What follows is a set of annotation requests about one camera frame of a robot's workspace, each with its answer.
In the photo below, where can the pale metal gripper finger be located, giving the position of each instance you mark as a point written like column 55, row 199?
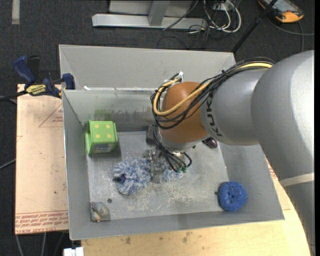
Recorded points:
column 156, row 173
column 149, row 156

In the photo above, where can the blue and white fluffy cloth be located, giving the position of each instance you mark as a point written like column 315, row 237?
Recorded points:
column 135, row 175

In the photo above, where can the green cube with yellow dots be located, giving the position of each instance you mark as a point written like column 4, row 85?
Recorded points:
column 102, row 136

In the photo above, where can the grey metal bin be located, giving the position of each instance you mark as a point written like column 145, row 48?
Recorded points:
column 200, row 200

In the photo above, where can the small grey toy animal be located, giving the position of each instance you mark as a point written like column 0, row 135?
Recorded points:
column 99, row 212

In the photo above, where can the blue round scrubber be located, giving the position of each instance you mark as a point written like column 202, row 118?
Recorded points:
column 232, row 197

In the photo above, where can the black cylinder on white bracket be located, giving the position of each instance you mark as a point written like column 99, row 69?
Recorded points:
column 210, row 143

